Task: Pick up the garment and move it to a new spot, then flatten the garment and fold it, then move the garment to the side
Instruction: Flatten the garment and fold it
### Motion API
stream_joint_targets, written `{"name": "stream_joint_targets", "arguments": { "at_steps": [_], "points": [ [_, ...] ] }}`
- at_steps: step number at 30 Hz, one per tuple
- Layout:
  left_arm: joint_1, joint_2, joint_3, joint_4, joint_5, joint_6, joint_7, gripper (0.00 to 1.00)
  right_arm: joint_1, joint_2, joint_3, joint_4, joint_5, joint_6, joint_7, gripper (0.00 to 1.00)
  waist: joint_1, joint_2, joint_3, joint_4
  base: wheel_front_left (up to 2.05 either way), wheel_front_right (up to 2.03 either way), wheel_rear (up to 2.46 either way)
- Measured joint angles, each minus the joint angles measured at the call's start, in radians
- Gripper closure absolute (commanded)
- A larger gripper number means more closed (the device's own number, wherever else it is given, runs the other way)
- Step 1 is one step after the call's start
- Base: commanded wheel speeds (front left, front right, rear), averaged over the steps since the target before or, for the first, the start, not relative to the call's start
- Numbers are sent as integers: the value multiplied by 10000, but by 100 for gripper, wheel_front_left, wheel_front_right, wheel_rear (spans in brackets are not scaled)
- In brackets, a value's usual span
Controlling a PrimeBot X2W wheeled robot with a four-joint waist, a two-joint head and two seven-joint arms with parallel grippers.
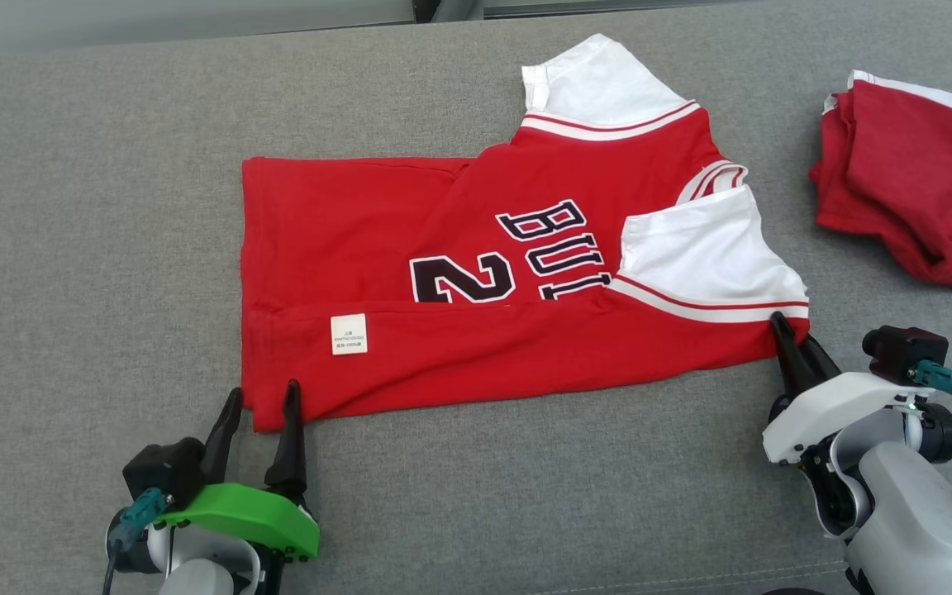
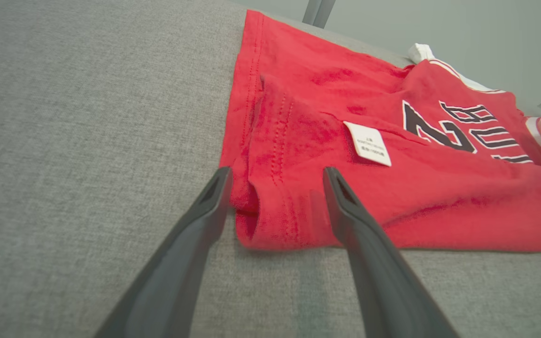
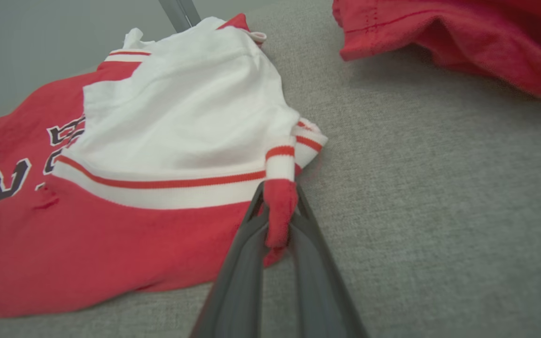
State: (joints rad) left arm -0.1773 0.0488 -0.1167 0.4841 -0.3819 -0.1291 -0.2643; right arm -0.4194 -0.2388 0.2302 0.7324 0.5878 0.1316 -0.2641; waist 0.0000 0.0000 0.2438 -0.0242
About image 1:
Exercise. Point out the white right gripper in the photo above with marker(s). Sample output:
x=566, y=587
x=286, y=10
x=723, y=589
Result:
x=831, y=405

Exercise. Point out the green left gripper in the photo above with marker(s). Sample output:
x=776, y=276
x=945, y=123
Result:
x=253, y=512

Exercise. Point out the red shorts with white stripe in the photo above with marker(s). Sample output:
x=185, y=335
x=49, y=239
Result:
x=906, y=173

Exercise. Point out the red white basketball jersey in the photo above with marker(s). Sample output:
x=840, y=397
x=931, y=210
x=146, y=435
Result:
x=360, y=231

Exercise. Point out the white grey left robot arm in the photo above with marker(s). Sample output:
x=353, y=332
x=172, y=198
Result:
x=199, y=574

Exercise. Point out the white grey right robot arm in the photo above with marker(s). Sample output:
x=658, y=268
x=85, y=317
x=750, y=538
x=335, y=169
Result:
x=914, y=512

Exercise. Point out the grey fabric sofa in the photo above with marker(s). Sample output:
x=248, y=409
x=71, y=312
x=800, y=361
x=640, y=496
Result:
x=71, y=248

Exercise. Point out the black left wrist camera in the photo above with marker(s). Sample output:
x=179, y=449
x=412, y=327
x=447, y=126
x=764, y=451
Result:
x=162, y=467

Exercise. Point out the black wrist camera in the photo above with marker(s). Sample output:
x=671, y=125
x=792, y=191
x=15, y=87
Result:
x=902, y=351
x=162, y=467

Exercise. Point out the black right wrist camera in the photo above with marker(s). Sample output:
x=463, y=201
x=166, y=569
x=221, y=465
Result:
x=902, y=351

